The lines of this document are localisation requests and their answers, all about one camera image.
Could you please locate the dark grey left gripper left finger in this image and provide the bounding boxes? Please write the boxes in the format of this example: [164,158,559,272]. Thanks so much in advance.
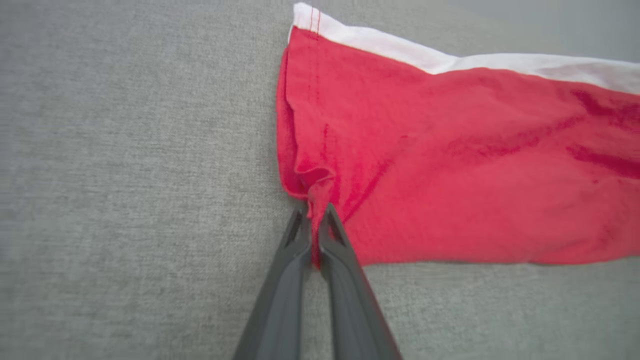
[232,206,314,360]

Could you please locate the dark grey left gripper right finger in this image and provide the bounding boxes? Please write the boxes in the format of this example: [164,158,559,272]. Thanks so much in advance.
[318,202,404,360]

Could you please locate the red garment with white band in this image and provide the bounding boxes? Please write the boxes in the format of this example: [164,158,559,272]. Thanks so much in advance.
[275,2,640,269]

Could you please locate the grey fabric sofa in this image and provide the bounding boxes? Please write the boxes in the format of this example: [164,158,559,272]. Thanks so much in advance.
[0,0,640,360]

